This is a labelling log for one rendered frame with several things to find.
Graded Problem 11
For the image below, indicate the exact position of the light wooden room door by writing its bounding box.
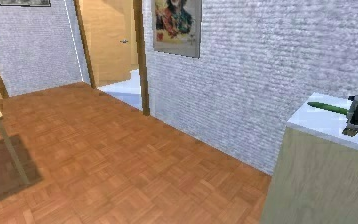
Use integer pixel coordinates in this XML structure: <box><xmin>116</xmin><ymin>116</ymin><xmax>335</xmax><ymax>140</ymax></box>
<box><xmin>78</xmin><ymin>0</ymin><xmax>140</xmax><ymax>88</ymax></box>

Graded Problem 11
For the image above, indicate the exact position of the green cucumber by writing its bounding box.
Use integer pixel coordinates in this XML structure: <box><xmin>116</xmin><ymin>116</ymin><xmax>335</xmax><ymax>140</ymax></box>
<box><xmin>307</xmin><ymin>101</ymin><xmax>350</xmax><ymax>116</ymax></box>

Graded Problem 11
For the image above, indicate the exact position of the beige cabinet with white top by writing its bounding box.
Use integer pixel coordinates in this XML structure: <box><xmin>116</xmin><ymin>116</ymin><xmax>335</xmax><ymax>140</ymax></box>
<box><xmin>260</xmin><ymin>92</ymin><xmax>358</xmax><ymax>224</ymax></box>

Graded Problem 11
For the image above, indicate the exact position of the colourful framed wall picture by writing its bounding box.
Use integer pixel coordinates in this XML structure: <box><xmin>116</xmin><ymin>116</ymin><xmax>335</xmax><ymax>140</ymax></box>
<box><xmin>152</xmin><ymin>0</ymin><xmax>203</xmax><ymax>59</ymax></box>

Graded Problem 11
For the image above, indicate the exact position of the dark framed wall picture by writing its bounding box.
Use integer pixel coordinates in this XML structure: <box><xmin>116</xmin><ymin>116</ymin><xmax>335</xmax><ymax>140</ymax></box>
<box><xmin>0</xmin><ymin>0</ymin><xmax>52</xmax><ymax>8</ymax></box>

